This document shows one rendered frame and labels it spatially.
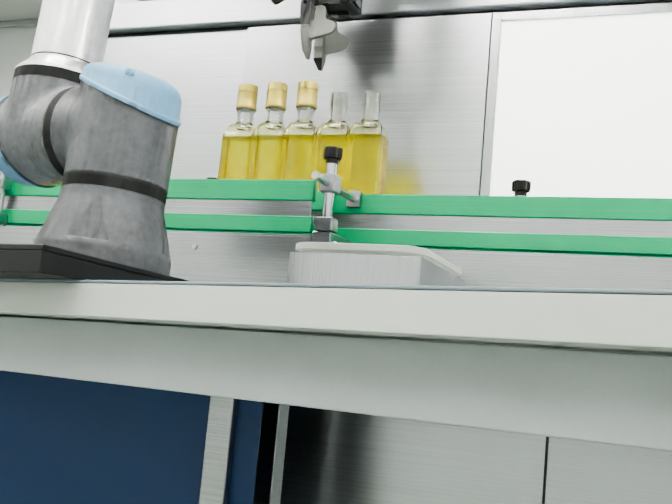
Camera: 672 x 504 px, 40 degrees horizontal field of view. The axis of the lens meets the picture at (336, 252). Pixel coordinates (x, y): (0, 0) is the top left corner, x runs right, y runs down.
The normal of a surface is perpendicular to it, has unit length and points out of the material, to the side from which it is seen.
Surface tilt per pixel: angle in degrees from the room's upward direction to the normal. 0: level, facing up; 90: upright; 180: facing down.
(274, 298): 90
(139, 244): 73
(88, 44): 91
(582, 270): 90
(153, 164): 91
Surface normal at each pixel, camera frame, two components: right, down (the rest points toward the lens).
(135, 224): 0.62, -0.33
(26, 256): -0.59, -0.16
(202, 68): -0.36, -0.15
